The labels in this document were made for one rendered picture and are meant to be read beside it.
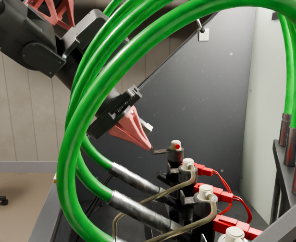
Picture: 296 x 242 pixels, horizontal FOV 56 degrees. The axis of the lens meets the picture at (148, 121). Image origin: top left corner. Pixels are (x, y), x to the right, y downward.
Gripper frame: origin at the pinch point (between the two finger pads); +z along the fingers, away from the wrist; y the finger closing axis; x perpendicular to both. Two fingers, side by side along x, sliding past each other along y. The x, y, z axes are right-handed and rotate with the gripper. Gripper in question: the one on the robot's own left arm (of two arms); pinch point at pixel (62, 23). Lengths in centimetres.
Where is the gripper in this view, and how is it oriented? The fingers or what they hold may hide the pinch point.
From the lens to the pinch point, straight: 65.2
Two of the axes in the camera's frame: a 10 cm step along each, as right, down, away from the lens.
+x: -7.1, 6.1, 3.6
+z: 5.5, 7.9, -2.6
